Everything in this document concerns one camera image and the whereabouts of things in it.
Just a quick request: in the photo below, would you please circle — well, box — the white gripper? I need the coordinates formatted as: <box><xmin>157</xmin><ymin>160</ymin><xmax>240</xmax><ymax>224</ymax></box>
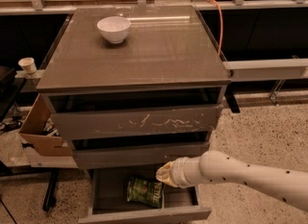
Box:
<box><xmin>156</xmin><ymin>157</ymin><xmax>202</xmax><ymax>188</ymax></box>

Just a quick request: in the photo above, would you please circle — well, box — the green jalapeno chip bag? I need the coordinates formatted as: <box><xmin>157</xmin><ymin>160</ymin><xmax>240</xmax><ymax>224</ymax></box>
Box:
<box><xmin>126</xmin><ymin>176</ymin><xmax>165</xmax><ymax>209</ymax></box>

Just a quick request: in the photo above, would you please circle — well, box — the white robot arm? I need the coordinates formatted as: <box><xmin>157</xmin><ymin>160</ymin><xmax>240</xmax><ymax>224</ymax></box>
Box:
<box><xmin>156</xmin><ymin>151</ymin><xmax>308</xmax><ymax>212</ymax></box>

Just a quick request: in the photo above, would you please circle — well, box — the grey middle drawer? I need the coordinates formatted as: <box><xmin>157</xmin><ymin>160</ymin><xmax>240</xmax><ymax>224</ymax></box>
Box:
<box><xmin>73</xmin><ymin>132</ymin><xmax>211</xmax><ymax>169</ymax></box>

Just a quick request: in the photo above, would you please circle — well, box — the grey drawer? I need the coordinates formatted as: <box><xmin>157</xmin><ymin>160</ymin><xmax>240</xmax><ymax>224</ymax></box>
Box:
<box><xmin>78</xmin><ymin>164</ymin><xmax>212</xmax><ymax>224</ymax></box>
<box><xmin>49</xmin><ymin>87</ymin><xmax>222</xmax><ymax>140</ymax></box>
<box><xmin>73</xmin><ymin>132</ymin><xmax>211</xmax><ymax>169</ymax></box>

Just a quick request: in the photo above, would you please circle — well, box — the grey top drawer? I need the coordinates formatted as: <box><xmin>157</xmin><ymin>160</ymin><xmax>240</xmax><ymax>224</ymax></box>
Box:
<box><xmin>49</xmin><ymin>87</ymin><xmax>222</xmax><ymax>140</ymax></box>

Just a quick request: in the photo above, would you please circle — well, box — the grey bottom drawer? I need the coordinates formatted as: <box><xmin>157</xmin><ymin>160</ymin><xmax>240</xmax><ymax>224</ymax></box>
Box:
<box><xmin>78</xmin><ymin>164</ymin><xmax>212</xmax><ymax>224</ymax></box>

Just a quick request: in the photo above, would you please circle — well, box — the grey drawer cabinet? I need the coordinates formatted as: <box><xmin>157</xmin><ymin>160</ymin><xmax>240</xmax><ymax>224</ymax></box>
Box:
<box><xmin>36</xmin><ymin>4</ymin><xmax>232</xmax><ymax>170</ymax></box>

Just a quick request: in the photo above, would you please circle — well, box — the black stand leg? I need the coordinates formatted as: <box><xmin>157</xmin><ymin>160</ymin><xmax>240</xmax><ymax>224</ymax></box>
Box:
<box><xmin>42</xmin><ymin>169</ymin><xmax>59</xmax><ymax>212</ymax></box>

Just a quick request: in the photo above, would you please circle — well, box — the brown cardboard box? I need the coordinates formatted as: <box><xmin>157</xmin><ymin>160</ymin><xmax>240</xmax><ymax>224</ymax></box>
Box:
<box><xmin>19</xmin><ymin>95</ymin><xmax>72</xmax><ymax>157</ymax></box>

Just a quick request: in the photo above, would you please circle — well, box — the white ceramic bowl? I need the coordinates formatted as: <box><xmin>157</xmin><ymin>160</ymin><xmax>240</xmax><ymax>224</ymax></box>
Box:
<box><xmin>96</xmin><ymin>16</ymin><xmax>131</xmax><ymax>44</ymax></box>

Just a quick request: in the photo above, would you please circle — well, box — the white paper cup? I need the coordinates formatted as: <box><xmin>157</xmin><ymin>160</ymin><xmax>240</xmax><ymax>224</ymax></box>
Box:
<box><xmin>18</xmin><ymin>58</ymin><xmax>37</xmax><ymax>75</ymax></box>

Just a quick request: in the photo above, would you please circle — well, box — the grey metal rail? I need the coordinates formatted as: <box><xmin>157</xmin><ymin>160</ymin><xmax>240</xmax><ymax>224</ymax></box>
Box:
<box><xmin>223</xmin><ymin>59</ymin><xmax>308</xmax><ymax>82</ymax></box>

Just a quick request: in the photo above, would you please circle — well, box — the orange cable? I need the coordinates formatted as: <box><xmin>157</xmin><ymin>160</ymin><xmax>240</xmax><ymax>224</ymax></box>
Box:
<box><xmin>207</xmin><ymin>0</ymin><xmax>224</xmax><ymax>57</ymax></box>

